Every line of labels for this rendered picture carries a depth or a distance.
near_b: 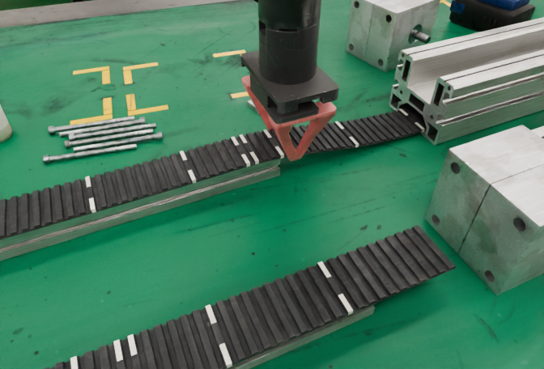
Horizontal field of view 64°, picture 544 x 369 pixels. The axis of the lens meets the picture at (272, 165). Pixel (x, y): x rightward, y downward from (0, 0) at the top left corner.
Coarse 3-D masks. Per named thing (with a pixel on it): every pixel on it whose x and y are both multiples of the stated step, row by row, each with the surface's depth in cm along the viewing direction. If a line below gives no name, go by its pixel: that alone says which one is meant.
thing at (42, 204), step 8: (32, 192) 43; (40, 192) 44; (48, 192) 43; (32, 200) 43; (40, 200) 43; (48, 200) 43; (32, 208) 42; (40, 208) 42; (48, 208) 42; (32, 216) 41; (40, 216) 41; (48, 216) 41; (32, 224) 41; (40, 224) 40; (48, 224) 41
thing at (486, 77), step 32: (480, 32) 59; (512, 32) 59; (416, 64) 54; (448, 64) 57; (480, 64) 59; (512, 64) 52; (416, 96) 55; (448, 96) 51; (480, 96) 52; (512, 96) 54; (448, 128) 53; (480, 128) 56
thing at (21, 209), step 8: (16, 200) 43; (24, 200) 43; (16, 208) 42; (24, 208) 42; (16, 216) 41; (24, 216) 41; (8, 224) 41; (16, 224) 40; (24, 224) 40; (8, 232) 40; (16, 232) 40; (24, 232) 40
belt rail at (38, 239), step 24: (264, 168) 48; (168, 192) 45; (192, 192) 47; (216, 192) 48; (96, 216) 43; (120, 216) 44; (144, 216) 45; (0, 240) 40; (24, 240) 42; (48, 240) 42
